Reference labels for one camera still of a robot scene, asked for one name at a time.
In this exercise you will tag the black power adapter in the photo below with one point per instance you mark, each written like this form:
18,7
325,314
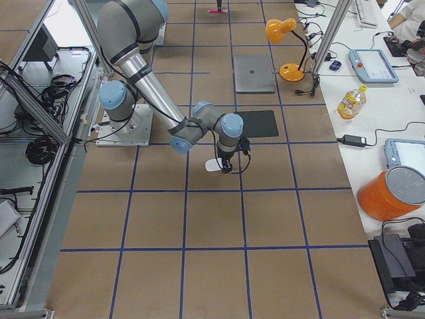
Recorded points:
351,140

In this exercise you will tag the blue teach pendant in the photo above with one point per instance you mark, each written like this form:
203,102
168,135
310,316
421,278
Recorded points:
404,152
372,67

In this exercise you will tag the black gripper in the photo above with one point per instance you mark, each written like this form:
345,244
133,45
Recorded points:
225,155

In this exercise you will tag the black mousepad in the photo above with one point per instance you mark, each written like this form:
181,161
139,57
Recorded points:
259,123

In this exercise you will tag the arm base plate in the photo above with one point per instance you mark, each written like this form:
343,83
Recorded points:
136,132

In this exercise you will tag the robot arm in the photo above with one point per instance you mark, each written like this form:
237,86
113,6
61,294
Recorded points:
126,31

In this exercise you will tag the yellow drink bottle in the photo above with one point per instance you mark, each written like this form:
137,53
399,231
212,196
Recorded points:
352,103

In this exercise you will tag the orange cylindrical bin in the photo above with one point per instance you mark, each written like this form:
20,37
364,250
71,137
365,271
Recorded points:
393,193

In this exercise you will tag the silver laptop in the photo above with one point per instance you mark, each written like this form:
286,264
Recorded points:
253,74

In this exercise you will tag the white keyboard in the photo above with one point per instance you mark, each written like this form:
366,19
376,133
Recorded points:
365,13

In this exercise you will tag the white computer mouse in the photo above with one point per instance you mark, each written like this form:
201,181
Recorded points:
212,165

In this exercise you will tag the pink highlighter pen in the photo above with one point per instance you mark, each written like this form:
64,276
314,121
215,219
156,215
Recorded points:
215,11

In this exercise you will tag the dark blue pouch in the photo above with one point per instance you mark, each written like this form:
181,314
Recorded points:
335,65

